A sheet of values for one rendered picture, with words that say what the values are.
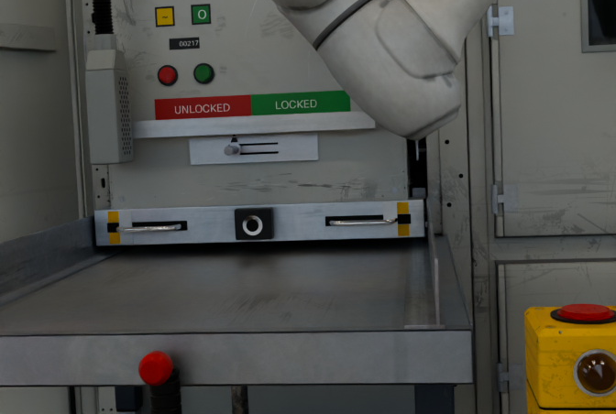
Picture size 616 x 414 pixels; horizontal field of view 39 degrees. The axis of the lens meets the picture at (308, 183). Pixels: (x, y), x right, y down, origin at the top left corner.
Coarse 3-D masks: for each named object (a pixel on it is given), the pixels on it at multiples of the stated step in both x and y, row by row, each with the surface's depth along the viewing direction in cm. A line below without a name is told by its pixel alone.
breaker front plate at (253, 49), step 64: (128, 0) 140; (192, 0) 139; (256, 0) 138; (128, 64) 141; (192, 64) 140; (256, 64) 138; (320, 64) 137; (384, 128) 137; (128, 192) 142; (192, 192) 141; (256, 192) 140; (320, 192) 139; (384, 192) 137
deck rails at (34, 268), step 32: (64, 224) 132; (0, 256) 111; (32, 256) 120; (64, 256) 131; (96, 256) 141; (416, 256) 126; (0, 288) 111; (32, 288) 114; (416, 288) 103; (416, 320) 86
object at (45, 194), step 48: (0, 0) 144; (48, 0) 153; (0, 48) 144; (48, 48) 150; (0, 96) 144; (48, 96) 153; (0, 144) 144; (48, 144) 153; (0, 192) 144; (48, 192) 153; (0, 240) 144
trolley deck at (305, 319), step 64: (128, 256) 142; (192, 256) 139; (256, 256) 136; (320, 256) 133; (384, 256) 130; (448, 256) 128; (0, 320) 97; (64, 320) 95; (128, 320) 94; (192, 320) 93; (256, 320) 91; (320, 320) 90; (384, 320) 89; (448, 320) 88; (0, 384) 90; (64, 384) 89; (128, 384) 88; (192, 384) 88; (256, 384) 87; (320, 384) 86; (384, 384) 85; (448, 384) 84
